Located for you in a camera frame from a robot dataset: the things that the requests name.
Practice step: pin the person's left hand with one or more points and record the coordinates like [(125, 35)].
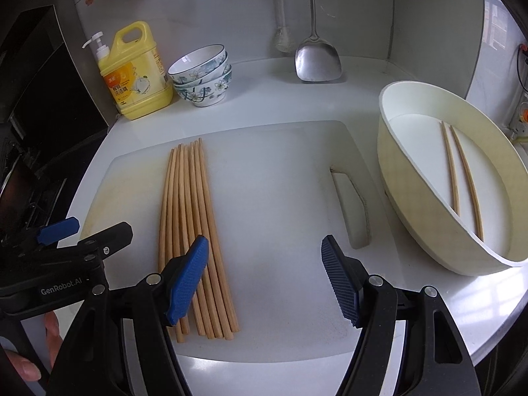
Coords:
[(24, 369)]

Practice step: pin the cream plastic basin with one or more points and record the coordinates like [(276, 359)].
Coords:
[(408, 181)]

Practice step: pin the metal spatula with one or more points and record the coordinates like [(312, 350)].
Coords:
[(317, 60)]

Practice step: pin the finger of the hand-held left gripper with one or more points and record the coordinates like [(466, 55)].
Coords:
[(60, 229), (109, 239)]

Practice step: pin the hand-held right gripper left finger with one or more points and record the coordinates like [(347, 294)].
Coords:
[(187, 280)]

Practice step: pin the tapered wooden chopstick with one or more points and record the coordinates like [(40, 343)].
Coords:
[(450, 165), (466, 177)]

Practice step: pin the white dish brush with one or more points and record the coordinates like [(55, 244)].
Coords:
[(282, 41)]

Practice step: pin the white cutting board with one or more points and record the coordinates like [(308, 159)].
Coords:
[(268, 181)]

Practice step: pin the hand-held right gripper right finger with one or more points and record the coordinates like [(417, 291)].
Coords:
[(340, 280)]

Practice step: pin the bundle of wooden chopsticks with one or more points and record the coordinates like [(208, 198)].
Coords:
[(194, 198)]

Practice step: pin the yellow dish soap bottle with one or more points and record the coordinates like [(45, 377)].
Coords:
[(136, 86)]

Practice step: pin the black kitchen appliance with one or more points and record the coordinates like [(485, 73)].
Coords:
[(41, 90)]

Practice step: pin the floral ceramic bowl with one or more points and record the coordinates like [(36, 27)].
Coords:
[(206, 97), (225, 76), (198, 64)]

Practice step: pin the gas regulator with orange knob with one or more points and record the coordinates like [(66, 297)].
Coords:
[(524, 112)]

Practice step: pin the gas pipe with yellow valve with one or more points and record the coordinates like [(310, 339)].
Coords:
[(517, 130)]

